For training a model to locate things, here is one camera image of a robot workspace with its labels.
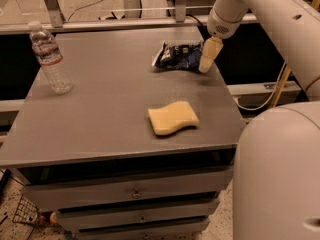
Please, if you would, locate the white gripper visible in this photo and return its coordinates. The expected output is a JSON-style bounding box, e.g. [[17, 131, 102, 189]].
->
[[199, 9, 242, 73]]

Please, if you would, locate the blue chip bag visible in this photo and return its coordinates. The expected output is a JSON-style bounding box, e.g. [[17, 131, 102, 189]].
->
[[152, 41, 203, 71]]

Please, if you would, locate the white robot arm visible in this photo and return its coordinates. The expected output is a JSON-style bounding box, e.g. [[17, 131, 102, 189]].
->
[[207, 0, 320, 240]]

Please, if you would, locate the clear plastic water bottle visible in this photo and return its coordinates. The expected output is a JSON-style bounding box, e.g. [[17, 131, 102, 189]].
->
[[28, 21, 73, 94]]

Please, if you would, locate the yellow sponge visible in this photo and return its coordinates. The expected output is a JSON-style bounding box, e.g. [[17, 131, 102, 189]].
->
[[148, 101, 200, 136]]

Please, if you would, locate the grey drawer cabinet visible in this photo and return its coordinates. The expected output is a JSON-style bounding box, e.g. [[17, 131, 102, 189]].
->
[[0, 26, 248, 240]]

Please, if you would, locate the bottom grey drawer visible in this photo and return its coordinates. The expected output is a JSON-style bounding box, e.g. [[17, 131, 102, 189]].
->
[[77, 217, 209, 240]]

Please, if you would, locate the grey drawer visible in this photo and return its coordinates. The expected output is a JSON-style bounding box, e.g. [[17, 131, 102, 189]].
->
[[23, 166, 233, 210], [57, 198, 220, 232], [77, 217, 209, 240]]

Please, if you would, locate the middle grey drawer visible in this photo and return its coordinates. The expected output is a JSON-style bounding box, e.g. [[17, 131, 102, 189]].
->
[[57, 198, 220, 232]]

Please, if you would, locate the top grey drawer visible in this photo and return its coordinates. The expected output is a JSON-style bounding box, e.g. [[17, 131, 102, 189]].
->
[[23, 166, 233, 210]]

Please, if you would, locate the white cable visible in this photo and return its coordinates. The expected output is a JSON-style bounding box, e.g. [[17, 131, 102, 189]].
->
[[234, 61, 288, 112]]

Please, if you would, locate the black cable on floor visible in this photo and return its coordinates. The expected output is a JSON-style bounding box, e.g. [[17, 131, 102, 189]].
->
[[67, 0, 124, 22]]

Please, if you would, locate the black wire basket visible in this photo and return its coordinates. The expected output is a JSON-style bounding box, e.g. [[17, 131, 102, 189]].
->
[[13, 195, 38, 224]]

